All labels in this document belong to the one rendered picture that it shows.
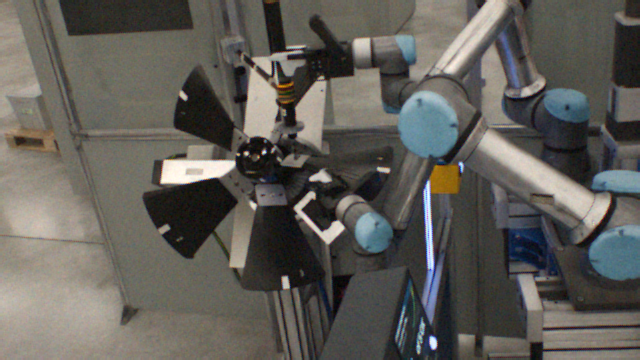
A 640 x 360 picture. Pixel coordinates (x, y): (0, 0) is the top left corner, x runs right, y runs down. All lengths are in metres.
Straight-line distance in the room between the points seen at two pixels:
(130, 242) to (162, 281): 0.24
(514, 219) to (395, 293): 0.90
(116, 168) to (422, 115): 1.98
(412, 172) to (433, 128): 0.25
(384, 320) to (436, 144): 0.36
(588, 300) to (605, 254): 0.19
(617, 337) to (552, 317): 0.15
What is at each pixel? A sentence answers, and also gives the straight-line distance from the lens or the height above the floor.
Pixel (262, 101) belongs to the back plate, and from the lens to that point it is 2.10.
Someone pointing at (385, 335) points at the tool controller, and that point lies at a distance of 0.99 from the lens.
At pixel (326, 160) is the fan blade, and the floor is 1.19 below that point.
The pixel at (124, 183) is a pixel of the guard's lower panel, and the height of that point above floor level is 0.75.
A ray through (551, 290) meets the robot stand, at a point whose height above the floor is 0.98.
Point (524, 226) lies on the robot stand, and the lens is 1.94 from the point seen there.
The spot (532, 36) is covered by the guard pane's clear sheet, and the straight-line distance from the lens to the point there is 2.29.
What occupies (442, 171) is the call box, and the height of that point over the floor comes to 1.06.
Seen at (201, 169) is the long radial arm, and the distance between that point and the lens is 1.98.
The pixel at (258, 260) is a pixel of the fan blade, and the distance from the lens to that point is 1.69.
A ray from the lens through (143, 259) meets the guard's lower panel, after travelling 3.17.
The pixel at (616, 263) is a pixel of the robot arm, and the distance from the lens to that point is 1.28.
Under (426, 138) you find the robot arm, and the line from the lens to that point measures 1.20.
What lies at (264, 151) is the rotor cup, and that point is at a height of 1.24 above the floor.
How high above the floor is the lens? 1.89
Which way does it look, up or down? 25 degrees down
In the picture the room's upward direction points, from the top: 8 degrees counter-clockwise
